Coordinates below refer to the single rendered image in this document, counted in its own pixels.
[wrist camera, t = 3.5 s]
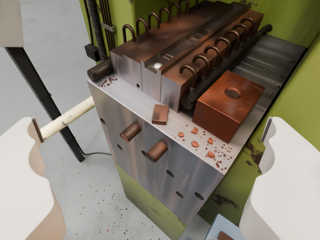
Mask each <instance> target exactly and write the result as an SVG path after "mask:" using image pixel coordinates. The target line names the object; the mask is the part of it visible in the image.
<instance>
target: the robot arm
mask: <svg viewBox="0 0 320 240"><path fill-rule="evenodd" d="M261 141H262V142H263V144H264V146H265V151H264V153H263V156H262V158H261V160H260V163H259V168H260V170H261V173H262V175H260V176H258V177H257V178H256V180H255V182H254V185H253V187H252V189H251V192H250V194H249V197H248V199H247V202H246V204H245V207H244V210H243V213H242V217H241V220H240V224H239V229H240V232H241V234H242V236H243V237H244V239H245V240H320V152H319V151H318V150H317V149H316V148H315V147H314V146H313V145H311V144H310V143H309V142H308V141H307V140H306V139H305V138H303V137H302V136H301V135H300V134H299V133H298V132H296V130H294V129H293V128H292V127H291V126H290V125H289V124H287V123H286V122H285V121H284V120H283V119H281V118H279V117H271V116H270V117H269V118H268V120H267V123H266V126H265V129H264V132H263V135H262V138H261ZM43 142H44V140H43V137H42V133H41V131H40V127H39V124H38V122H37V119H36V117H25V118H22V119H21V120H20V121H18V122H17V123H16V124H15V125H13V126H12V127H11V128H10V129H9V130H7V131H6V132H5V133H4V134H2V135H1V136H0V240H62V239H63V238H64V236H65V233H66V225H65V221H64V218H63V215H62V212H61V208H60V206H59V204H58V201H57V199H56V197H55V195H54V192H53V190H52V188H51V186H50V183H49V181H48V180H47V179H46V178H44V177H42V175H43V173H44V171H45V169H46V165H45V163H44V160H43V158H42V156H41V154H40V151H39V148H40V146H41V143H43Z"/></svg>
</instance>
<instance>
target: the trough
mask: <svg viewBox="0 0 320 240"><path fill-rule="evenodd" d="M243 8H244V7H242V6H238V5H235V4H233V5H231V6H230V7H228V8H227V9H225V10H224V11H222V12H221V13H219V14H217V15H216V16H214V17H213V18H211V19H210V20H208V21H207V22H205V23H203V24H202V25H200V26H199V27H197V28H196V29H194V30H193V31H191V32H190V33H188V34H186V35H185V36H183V37H182V38H180V39H179V40H177V41H176V42H174V43H173V44H171V45H169V46H168V47H166V48H165V49H163V50H162V51H160V52H159V53H157V54H155V55H154V56H152V57H151V58H149V59H148V60H146V61H144V65H145V68H146V69H148V70H149V71H151V72H153V73H155V74H157V68H155V67H154V64H155V63H161V64H165V63H166V62H168V61H169V60H171V59H172V58H174V57H175V56H176V55H178V54H179V53H181V52H182V51H183V50H185V49H186V48H187V47H189V46H190V45H192V44H193V43H195V42H196V41H197V40H199V39H200V38H202V37H203V36H204V35H206V34H207V33H209V32H210V31H212V30H213V29H214V28H216V27H217V26H219V25H220V24H222V23H223V22H224V21H226V20H227V19H228V18H230V17H231V16H233V15H234V14H235V13H237V12H238V11H240V10H241V9H243Z"/></svg>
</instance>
